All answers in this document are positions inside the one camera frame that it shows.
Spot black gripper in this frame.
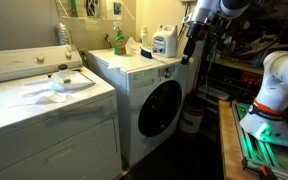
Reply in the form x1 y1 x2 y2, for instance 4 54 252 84
180 21 208 66

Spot white front-load washing machine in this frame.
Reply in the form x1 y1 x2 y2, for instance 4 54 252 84
85 48 194 168

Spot white laundry detergent jug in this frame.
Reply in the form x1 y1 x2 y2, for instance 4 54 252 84
151 24 179 59

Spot blue scrub brush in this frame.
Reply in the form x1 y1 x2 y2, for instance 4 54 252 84
139 46 155 60

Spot slim white plastic bottle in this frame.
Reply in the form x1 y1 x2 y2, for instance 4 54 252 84
140 25 150 49

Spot white flat tray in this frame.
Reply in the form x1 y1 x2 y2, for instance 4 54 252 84
197 84 231 101

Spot cluttered storage shelf unit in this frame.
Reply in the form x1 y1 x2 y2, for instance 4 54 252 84
195 19 288 111

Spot crumpled clear plastic bag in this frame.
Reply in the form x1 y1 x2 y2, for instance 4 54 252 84
124 36 143 56

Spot round black washer door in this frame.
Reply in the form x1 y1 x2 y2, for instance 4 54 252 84
137 79 183 138

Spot white bucket with red stripes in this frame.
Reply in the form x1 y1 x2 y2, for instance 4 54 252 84
178 94 207 140

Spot red box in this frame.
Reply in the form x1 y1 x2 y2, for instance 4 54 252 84
239 71 264 89

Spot green spray cleaner bottle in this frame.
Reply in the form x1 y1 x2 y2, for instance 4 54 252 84
112 21 128 56

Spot white box with green label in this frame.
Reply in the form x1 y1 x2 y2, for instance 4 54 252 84
105 0 124 20

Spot green bottle with red base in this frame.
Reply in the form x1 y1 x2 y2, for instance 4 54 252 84
68 0 80 19

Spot small jar with black lid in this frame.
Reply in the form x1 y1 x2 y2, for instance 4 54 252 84
57 63 73 85

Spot orange and black clamp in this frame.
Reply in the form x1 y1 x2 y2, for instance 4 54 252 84
258 165 279 180

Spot white top-load dryer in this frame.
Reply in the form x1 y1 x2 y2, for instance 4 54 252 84
0 44 123 180

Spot metal wall faucet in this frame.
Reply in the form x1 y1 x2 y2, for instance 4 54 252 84
104 32 114 50

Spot coiled black and white cables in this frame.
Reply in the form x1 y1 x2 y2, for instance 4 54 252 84
85 0 102 18

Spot white wire wall shelf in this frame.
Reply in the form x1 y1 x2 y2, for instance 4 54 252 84
55 0 136 21

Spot silver flexible vent hose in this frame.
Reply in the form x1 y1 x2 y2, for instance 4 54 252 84
53 22 74 47

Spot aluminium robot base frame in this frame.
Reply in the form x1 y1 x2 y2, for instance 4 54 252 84
231 101 288 180

